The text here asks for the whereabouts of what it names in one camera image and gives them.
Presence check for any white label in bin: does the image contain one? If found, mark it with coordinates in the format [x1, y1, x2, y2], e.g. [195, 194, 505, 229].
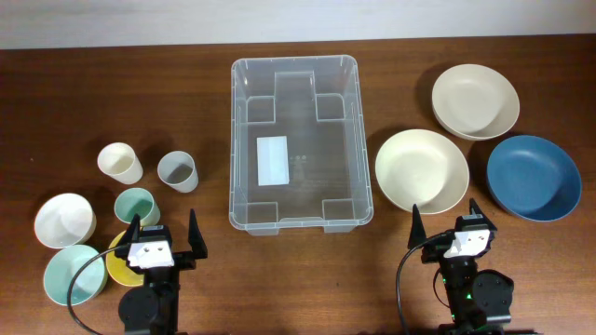
[257, 136, 290, 186]

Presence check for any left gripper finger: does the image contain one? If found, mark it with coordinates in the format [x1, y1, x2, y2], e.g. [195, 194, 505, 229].
[121, 213, 141, 246]
[187, 208, 208, 260]

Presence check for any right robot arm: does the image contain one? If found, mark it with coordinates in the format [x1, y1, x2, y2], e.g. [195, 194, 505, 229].
[408, 199, 514, 334]

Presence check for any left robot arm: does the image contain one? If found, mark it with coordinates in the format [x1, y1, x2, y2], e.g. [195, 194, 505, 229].
[115, 210, 208, 334]

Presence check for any white small bowl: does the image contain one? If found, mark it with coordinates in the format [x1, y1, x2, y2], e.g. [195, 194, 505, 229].
[34, 193, 97, 248]

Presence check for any beige bowl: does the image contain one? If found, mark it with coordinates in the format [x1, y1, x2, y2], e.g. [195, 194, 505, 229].
[431, 64, 521, 141]

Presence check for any cream cup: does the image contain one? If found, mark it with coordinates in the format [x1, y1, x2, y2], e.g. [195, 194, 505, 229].
[97, 142, 143, 185]

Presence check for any clear plastic storage bin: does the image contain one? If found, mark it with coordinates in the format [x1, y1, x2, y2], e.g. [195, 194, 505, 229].
[229, 55, 373, 236]

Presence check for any blue bowl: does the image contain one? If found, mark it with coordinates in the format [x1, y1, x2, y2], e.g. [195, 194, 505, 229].
[486, 135, 582, 222]

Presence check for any cream bowl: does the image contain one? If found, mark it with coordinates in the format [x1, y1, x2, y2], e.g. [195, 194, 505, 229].
[374, 129, 470, 215]

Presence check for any mint green small bowl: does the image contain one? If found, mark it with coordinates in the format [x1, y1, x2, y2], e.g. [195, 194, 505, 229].
[43, 245, 108, 306]

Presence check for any mint green cup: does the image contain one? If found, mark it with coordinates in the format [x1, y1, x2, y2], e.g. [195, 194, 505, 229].
[114, 188, 161, 227]

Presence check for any grey cup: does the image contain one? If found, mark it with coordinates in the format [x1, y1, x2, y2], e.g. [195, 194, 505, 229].
[157, 151, 198, 194]

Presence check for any yellow small bowl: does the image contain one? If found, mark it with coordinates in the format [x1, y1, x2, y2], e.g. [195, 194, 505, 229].
[106, 252, 143, 287]

